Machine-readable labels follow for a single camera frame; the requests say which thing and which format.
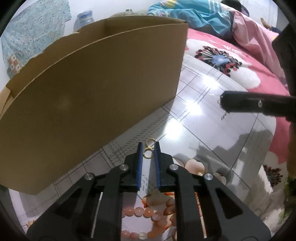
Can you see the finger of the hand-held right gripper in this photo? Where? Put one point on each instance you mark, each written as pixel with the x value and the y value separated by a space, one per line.
pixel 249 103

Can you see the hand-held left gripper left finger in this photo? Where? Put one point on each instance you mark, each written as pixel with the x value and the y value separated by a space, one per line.
pixel 139 166

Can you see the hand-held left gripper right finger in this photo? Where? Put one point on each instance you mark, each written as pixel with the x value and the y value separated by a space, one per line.
pixel 157 166

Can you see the gold hoop earring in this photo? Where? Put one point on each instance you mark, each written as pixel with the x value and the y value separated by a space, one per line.
pixel 148 157
pixel 151 138

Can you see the small silver earring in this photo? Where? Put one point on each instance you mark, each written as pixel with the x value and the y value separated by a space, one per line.
pixel 219 102

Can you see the brown cardboard box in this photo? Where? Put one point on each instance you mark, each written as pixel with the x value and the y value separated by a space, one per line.
pixel 92 92

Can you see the pink floral bed sheet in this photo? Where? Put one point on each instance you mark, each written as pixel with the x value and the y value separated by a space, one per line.
pixel 254 76

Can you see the pink quilt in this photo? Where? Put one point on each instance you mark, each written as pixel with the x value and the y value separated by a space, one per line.
pixel 254 30

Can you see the floral plastic tablecloth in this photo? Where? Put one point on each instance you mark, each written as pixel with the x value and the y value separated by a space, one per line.
pixel 208 143

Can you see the blue quilt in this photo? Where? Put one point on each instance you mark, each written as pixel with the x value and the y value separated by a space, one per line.
pixel 196 16

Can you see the grey patterned pillow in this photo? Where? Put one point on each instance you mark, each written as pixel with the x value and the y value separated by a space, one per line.
pixel 138 14

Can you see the blue water dispenser bottle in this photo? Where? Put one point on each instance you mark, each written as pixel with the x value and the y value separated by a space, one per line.
pixel 85 17

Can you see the orange checked patterned cloth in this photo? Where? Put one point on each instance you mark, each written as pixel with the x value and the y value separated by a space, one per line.
pixel 13 64

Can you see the hanging blue floral cloth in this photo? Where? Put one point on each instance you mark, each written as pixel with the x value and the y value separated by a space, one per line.
pixel 34 30

